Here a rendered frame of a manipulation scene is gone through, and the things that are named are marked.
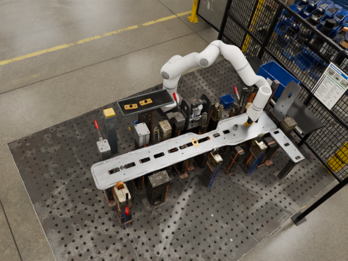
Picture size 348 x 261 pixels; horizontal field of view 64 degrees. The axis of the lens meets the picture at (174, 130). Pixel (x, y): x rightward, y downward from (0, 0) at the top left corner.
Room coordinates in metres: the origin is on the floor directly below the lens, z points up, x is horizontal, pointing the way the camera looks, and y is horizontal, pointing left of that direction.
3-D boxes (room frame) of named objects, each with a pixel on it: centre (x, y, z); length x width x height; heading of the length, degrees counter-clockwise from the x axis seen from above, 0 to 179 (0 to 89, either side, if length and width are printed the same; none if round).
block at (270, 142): (1.31, -0.71, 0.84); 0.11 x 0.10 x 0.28; 34
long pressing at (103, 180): (1.14, -0.15, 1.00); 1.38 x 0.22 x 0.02; 124
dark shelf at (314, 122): (1.83, -0.79, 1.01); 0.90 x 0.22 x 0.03; 34
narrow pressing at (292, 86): (1.56, -0.77, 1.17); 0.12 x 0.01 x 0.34; 34
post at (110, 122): (1.16, 0.44, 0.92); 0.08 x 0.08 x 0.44; 34
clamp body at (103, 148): (0.96, 0.42, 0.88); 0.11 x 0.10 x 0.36; 34
